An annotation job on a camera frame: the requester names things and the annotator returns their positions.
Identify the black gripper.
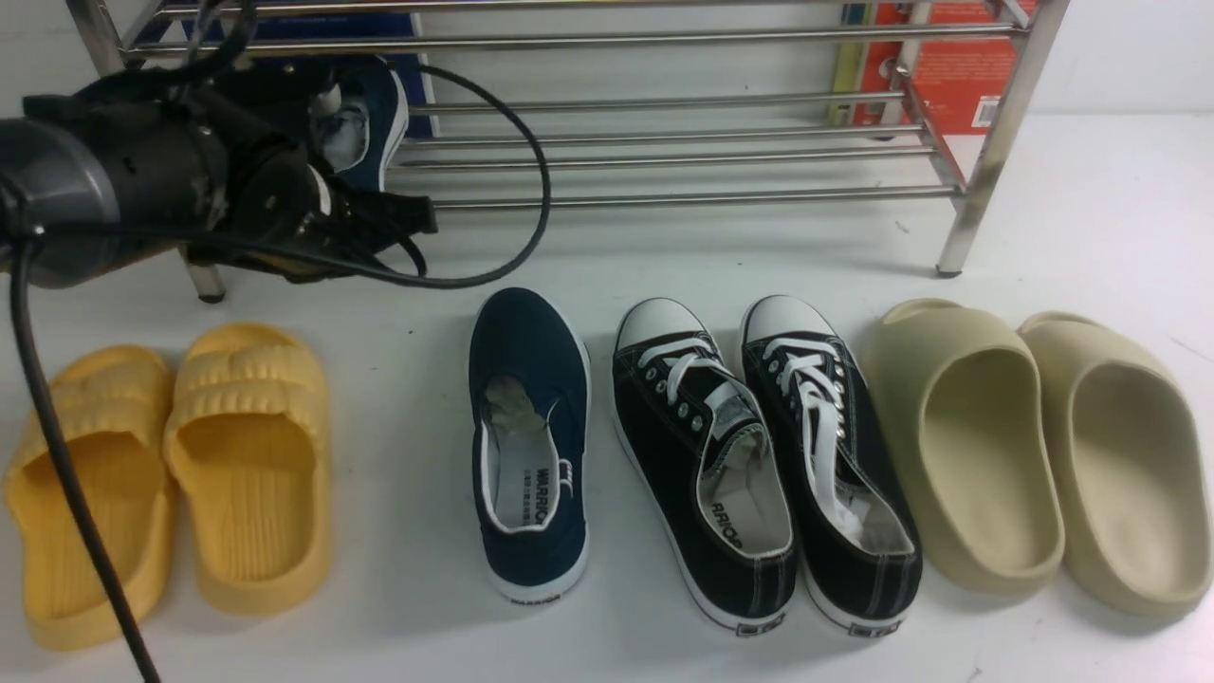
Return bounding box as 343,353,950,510
185,62,439,286

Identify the navy canvas sneaker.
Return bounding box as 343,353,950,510
310,55,409,194
469,288,592,605

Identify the beige foam slide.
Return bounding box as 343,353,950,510
860,298,1065,597
1019,311,1212,619

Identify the yellow slipper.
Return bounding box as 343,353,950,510
163,323,334,617
5,345,177,653

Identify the right yellow slipper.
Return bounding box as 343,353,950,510
163,323,334,617

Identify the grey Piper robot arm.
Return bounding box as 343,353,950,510
2,56,438,289

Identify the black lace-up sneaker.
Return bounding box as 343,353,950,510
741,295,925,638
609,298,798,638

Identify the right black lace-up sneaker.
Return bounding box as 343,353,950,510
741,295,925,638

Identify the left yellow slipper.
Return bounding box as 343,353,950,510
5,345,177,653

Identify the stainless steel shoe rack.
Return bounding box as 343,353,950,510
64,0,1071,304

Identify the left beige foam slide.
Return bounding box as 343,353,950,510
860,298,1065,597

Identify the left black lace-up sneaker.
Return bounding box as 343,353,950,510
609,298,798,638

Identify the right beige foam slide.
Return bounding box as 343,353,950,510
1019,311,1212,619

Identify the red box behind rack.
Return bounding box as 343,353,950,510
833,2,1015,136

